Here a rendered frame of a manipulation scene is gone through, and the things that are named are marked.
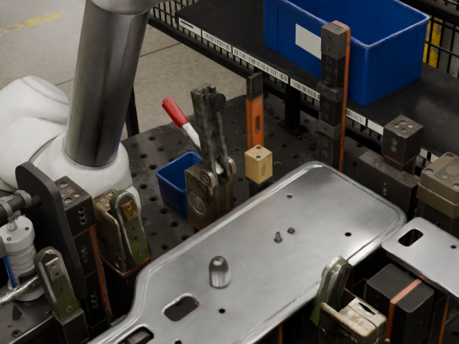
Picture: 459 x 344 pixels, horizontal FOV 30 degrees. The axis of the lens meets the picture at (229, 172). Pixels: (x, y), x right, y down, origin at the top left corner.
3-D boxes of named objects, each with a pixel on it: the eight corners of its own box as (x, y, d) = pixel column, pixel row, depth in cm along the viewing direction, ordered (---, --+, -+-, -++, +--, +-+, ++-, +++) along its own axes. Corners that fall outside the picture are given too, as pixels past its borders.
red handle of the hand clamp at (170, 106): (213, 177, 139) (157, 102, 142) (209, 183, 141) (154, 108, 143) (231, 166, 141) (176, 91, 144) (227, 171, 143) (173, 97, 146)
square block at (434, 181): (432, 339, 158) (458, 192, 135) (398, 315, 163) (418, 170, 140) (458, 316, 162) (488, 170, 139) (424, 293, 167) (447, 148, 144)
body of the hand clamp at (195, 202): (218, 326, 163) (208, 186, 140) (195, 307, 167) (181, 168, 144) (240, 310, 166) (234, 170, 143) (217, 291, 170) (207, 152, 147)
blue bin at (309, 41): (363, 108, 159) (367, 48, 151) (260, 42, 178) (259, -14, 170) (425, 76, 166) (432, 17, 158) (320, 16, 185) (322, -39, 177)
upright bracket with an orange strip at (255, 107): (255, 289, 169) (250, 78, 138) (251, 286, 170) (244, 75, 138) (266, 282, 171) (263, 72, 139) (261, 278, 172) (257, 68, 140)
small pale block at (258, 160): (261, 307, 166) (258, 161, 142) (248, 297, 168) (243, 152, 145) (274, 297, 168) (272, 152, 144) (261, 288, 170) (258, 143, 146)
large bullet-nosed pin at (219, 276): (219, 298, 130) (217, 268, 126) (205, 287, 132) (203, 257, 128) (234, 287, 132) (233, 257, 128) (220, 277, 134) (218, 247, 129)
